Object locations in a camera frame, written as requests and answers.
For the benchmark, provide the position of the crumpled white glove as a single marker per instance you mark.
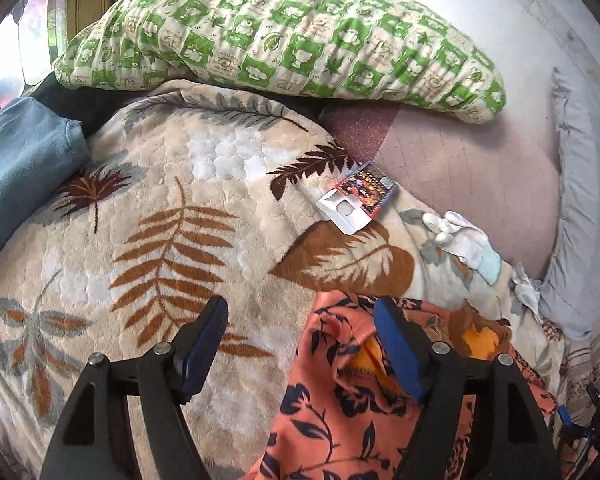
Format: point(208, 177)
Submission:
point(526, 290)

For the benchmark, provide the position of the small card package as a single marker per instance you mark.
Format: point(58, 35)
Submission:
point(362, 192)

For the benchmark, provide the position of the window with metal bars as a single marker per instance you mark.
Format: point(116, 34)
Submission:
point(30, 35)

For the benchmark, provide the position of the beige leaf print blanket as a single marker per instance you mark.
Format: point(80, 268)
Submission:
point(180, 170)

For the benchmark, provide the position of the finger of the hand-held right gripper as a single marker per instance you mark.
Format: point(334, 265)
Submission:
point(564, 416)

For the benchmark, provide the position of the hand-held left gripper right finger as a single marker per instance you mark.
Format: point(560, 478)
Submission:
point(397, 350)

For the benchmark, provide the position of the blue-grey folded cloth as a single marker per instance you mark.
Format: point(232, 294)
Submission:
point(20, 160)

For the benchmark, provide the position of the pink bed sheet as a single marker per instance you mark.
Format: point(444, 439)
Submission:
point(470, 160)

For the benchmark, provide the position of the striped bed sheet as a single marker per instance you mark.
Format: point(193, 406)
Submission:
point(587, 360)

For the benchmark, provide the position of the white glove with teal cuff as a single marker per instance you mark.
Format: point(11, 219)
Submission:
point(462, 242)

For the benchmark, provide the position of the dark cloth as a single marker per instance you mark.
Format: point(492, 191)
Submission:
point(65, 102)

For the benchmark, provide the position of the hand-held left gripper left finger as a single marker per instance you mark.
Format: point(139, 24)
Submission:
point(202, 345)

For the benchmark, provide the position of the grey ruffled pillow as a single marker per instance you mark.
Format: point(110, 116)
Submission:
point(580, 200)

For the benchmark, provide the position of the green checked pillow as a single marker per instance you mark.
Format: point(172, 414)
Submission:
point(290, 35)

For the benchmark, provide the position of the orange floral garment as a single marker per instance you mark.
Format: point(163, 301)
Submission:
point(320, 410)

